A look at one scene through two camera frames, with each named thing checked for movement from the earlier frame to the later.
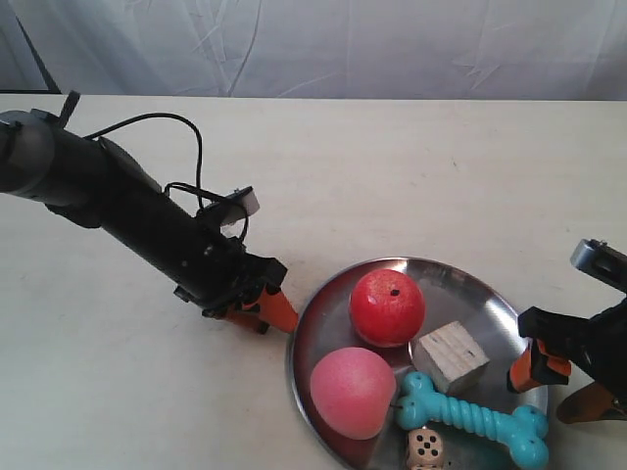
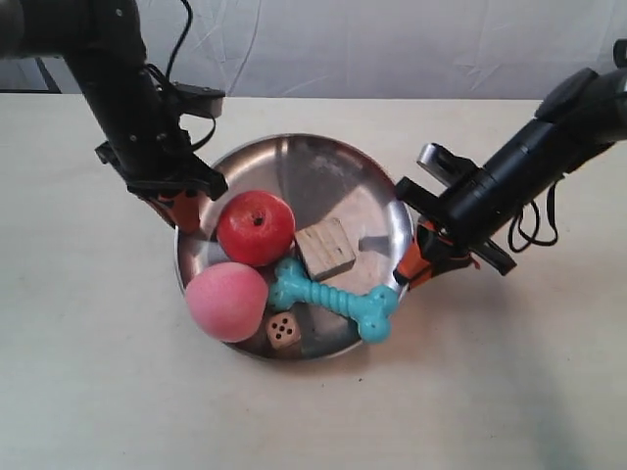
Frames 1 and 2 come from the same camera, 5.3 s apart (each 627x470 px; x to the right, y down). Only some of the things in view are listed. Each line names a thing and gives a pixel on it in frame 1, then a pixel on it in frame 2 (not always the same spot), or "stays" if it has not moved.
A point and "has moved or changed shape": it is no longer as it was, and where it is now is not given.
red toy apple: (387, 307) to (256, 228)
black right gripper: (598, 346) to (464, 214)
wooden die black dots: (425, 449) to (284, 334)
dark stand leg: (49, 79) stays
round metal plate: (474, 303) to (318, 177)
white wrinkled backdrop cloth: (565, 50) stays
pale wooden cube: (448, 354) to (324, 248)
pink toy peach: (352, 390) has moved or changed shape
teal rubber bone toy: (524, 431) to (290, 289)
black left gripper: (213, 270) to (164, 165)
